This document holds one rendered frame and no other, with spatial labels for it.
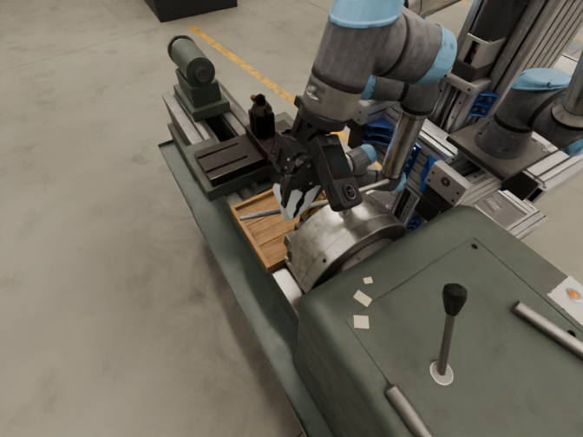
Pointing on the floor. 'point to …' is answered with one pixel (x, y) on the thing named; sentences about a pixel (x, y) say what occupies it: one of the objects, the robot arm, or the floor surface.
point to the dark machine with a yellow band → (186, 8)
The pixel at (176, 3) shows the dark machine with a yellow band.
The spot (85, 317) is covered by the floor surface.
